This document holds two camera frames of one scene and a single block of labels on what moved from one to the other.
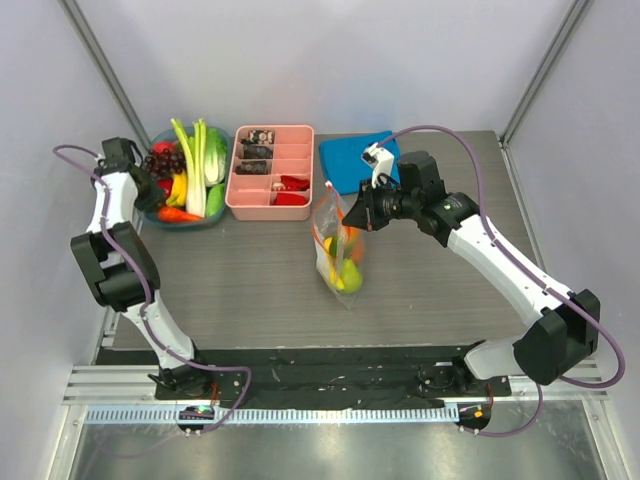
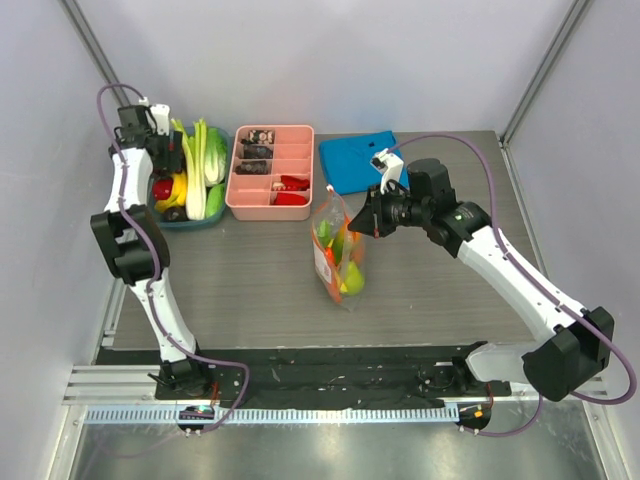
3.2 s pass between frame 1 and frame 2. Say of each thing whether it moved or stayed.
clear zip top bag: stayed
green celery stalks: stayed
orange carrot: moved
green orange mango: moved
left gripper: moved
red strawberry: stayed
